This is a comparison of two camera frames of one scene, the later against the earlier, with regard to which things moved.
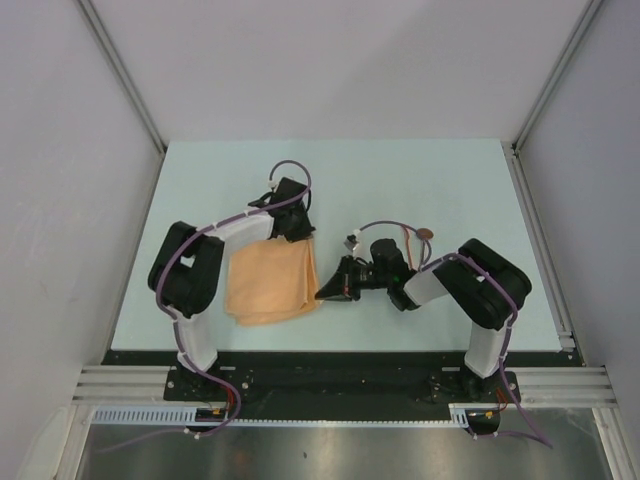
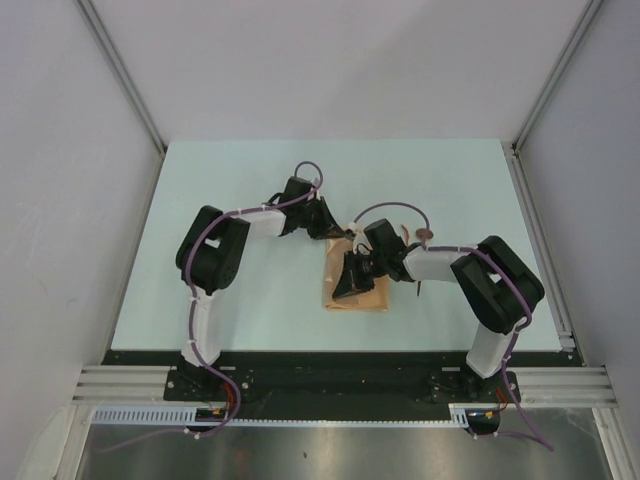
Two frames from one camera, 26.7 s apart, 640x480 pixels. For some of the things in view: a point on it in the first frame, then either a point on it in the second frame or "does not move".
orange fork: x=408 y=239 does not move
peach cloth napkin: x=270 y=279 -> x=374 y=299
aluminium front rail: x=537 y=385 does not move
